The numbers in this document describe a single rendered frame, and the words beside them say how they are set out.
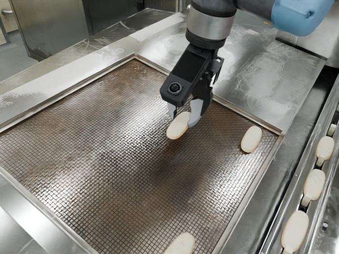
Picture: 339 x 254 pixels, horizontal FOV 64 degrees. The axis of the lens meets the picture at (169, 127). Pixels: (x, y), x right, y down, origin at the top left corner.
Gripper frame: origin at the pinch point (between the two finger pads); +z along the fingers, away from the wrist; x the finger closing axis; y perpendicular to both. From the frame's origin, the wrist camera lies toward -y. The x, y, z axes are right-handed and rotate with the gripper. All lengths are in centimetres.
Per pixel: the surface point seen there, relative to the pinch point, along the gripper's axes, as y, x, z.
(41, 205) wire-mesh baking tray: -29.0, 11.9, 4.8
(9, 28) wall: 164, 303, 148
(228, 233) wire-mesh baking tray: -15.9, -18.5, 4.6
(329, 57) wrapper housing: 69, -29, 4
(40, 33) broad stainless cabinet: 109, 177, 87
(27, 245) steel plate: -33.0, 14.4, 17.4
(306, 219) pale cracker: -3.9, -31.5, 5.9
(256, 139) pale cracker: 9.0, -16.5, 3.9
